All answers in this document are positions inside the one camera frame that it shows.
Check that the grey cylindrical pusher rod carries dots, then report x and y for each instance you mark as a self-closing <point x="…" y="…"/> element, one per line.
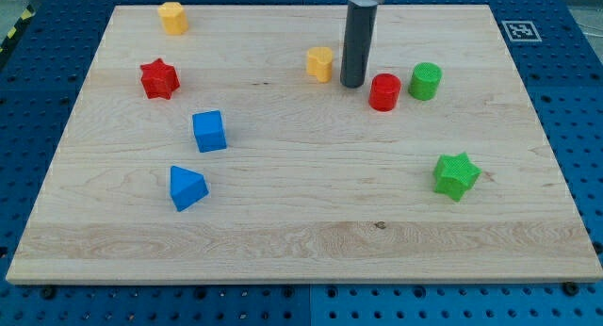
<point x="358" y="34"/>

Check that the wooden board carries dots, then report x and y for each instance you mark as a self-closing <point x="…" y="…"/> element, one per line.
<point x="314" y="186"/>

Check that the green cylinder block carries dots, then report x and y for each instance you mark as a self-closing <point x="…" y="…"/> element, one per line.
<point x="425" y="81"/>

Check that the blue triangle block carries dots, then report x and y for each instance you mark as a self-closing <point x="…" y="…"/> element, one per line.
<point x="186" y="187"/>

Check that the yellow hexagon block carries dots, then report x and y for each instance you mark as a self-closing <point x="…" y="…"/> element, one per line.
<point x="173" y="18"/>

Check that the red star block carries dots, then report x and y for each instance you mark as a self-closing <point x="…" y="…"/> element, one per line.
<point x="159" y="80"/>

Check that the white fiducial marker tag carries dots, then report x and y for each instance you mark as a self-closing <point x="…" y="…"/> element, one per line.
<point x="521" y="31"/>

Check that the blue cube block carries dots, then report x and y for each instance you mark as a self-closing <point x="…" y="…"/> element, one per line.
<point x="209" y="131"/>

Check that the red cylinder block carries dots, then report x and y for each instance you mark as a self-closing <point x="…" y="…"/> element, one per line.
<point x="384" y="92"/>

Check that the yellow heart block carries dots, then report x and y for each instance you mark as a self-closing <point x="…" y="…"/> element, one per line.
<point x="319" y="63"/>

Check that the green star block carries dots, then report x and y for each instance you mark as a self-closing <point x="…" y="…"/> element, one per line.
<point x="454" y="175"/>

